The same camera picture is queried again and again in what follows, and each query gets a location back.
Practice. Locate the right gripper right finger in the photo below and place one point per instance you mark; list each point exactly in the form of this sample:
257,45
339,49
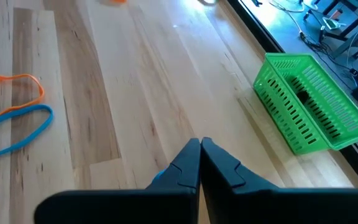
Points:
291,205

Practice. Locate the blue rubber band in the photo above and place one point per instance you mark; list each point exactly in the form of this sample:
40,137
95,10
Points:
158,177
50,119

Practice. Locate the green plastic basket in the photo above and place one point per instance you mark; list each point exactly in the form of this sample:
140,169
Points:
322,90

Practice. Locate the orange rubber band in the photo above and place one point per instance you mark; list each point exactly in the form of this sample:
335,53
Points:
42,93
117,1

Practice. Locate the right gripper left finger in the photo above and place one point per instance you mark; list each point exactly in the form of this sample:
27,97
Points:
120,205

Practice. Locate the black table legs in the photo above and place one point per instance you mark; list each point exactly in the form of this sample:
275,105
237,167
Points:
353,21

